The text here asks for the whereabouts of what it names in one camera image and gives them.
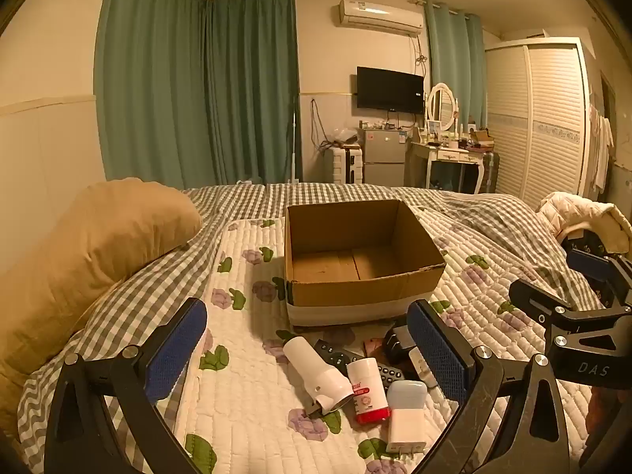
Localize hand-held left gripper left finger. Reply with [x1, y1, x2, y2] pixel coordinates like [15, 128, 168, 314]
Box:
[43, 297, 208, 474]

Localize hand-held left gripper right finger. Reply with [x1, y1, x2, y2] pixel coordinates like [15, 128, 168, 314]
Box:
[406, 299, 583, 474]

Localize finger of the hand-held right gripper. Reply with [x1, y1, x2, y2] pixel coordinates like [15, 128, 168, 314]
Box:
[508, 278, 588, 351]
[566, 248, 632, 309]

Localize black charger block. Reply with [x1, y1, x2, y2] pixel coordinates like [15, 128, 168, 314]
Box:
[384, 326, 420, 363]

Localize white power adapter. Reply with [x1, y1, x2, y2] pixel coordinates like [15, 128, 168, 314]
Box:
[385, 379, 428, 455]

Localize red and white bottle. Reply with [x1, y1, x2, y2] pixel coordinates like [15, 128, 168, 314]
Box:
[346, 359, 393, 425]

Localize black remote control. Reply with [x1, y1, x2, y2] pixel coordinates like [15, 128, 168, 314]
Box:
[312, 339, 410, 386]

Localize brown cardboard box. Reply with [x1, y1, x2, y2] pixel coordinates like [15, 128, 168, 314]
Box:
[284, 199, 448, 327]

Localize white cylindrical bottle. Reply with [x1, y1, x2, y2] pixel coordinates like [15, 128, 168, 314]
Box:
[282, 336, 355, 416]

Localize person's right hand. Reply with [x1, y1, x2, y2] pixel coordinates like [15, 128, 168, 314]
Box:
[587, 386, 619, 436]

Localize black printed bag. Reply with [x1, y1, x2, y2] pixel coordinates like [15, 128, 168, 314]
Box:
[560, 229, 606, 258]

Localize cream puffer jacket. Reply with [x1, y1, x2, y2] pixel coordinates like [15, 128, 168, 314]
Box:
[536, 192, 632, 252]

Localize white floral quilt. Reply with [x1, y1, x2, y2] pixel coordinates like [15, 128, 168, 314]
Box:
[170, 217, 593, 474]

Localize white hanging clothes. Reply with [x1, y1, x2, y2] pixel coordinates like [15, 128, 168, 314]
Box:
[587, 103, 615, 191]

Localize tan pillow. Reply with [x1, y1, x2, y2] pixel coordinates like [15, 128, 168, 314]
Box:
[0, 178, 203, 396]

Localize brown suitcase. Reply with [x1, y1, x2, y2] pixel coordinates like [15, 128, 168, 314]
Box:
[481, 150, 500, 193]

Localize grey striped sheet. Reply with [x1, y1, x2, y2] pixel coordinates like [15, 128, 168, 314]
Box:
[17, 385, 62, 470]

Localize white louvred wardrobe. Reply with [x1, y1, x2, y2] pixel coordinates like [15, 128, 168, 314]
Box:
[484, 37, 600, 211]

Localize white dressing table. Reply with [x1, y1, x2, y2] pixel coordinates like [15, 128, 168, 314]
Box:
[405, 138, 487, 194]

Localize silver small fridge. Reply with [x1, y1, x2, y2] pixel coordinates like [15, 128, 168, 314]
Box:
[362, 127, 410, 186]

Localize white ribbed suitcase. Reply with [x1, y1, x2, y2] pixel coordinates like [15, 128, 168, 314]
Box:
[332, 147, 363, 184]

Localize white oval mirror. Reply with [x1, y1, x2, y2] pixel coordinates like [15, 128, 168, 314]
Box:
[425, 83, 457, 132]

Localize white upright pole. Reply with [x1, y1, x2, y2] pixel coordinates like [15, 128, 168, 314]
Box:
[289, 109, 301, 183]

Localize green curtain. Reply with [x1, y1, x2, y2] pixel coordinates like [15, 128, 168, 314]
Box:
[205, 0, 301, 188]
[425, 2, 487, 126]
[94, 0, 211, 189]

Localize white air conditioner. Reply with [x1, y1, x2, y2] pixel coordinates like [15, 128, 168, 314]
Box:
[332, 0, 425, 36]

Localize black wall television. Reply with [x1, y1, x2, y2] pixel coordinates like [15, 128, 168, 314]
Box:
[356, 66, 425, 115]

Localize black wall cables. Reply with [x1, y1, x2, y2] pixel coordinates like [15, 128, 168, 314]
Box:
[310, 99, 327, 150]

